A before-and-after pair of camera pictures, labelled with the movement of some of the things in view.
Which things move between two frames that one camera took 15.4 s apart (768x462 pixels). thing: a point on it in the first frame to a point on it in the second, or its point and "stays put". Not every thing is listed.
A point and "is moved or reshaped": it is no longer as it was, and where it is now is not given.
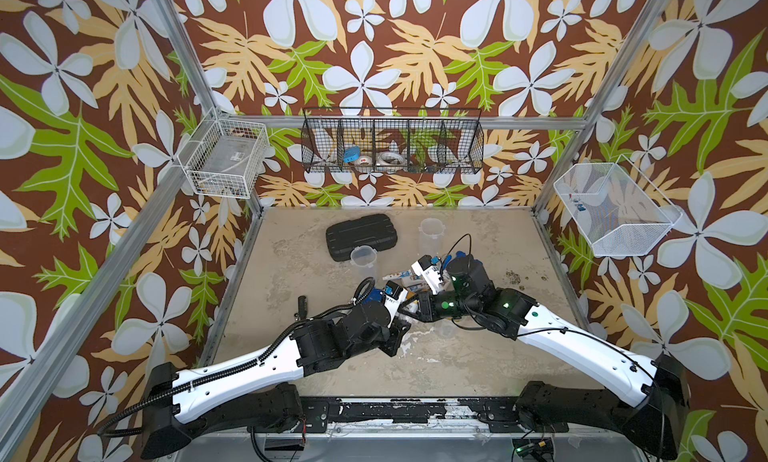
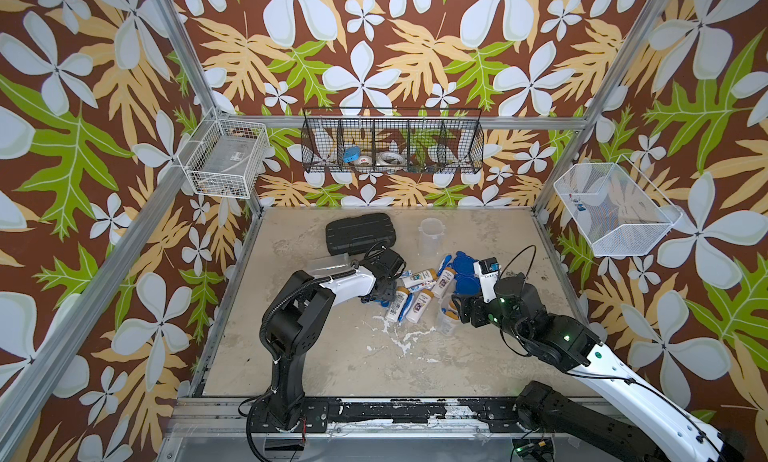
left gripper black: x=394 y=336 to x=392 y=288
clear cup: x=364 y=263 is moved or reshaped
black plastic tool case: x=376 y=230 stays put
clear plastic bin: x=620 y=212 stays put
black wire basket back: x=392 y=140 stays put
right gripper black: x=426 y=307 to x=477 y=304
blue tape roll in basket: x=351 y=154 stays put
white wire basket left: x=224 y=158 stays put
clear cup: x=431 y=231 stays put
